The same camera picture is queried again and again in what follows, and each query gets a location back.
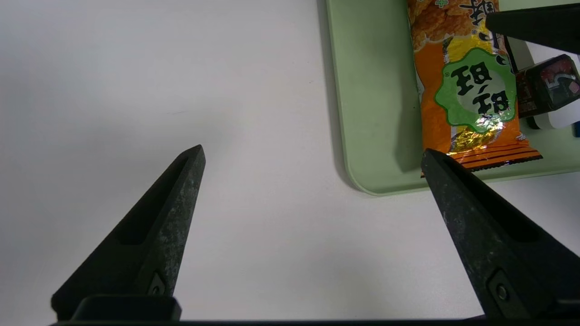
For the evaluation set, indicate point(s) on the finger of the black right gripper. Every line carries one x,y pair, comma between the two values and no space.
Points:
543,27

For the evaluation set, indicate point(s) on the green plastic tray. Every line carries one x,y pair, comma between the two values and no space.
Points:
376,113

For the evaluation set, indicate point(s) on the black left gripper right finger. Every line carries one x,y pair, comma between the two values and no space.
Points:
498,244

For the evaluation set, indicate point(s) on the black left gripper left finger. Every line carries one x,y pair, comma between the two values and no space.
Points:
149,253

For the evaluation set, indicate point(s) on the orange snack bag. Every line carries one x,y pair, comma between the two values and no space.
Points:
453,122

